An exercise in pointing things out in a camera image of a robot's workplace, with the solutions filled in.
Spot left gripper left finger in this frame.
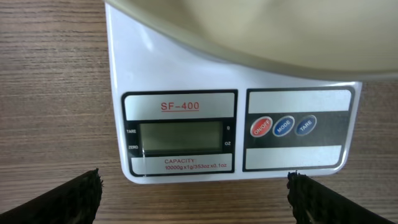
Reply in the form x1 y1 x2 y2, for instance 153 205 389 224
1 169 103 224

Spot white bowl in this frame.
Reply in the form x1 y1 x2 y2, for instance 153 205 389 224
108 0 397 80

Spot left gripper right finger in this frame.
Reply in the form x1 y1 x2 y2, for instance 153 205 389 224
287 172 394 224

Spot white digital kitchen scale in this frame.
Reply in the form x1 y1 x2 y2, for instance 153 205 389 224
105 4 362 184

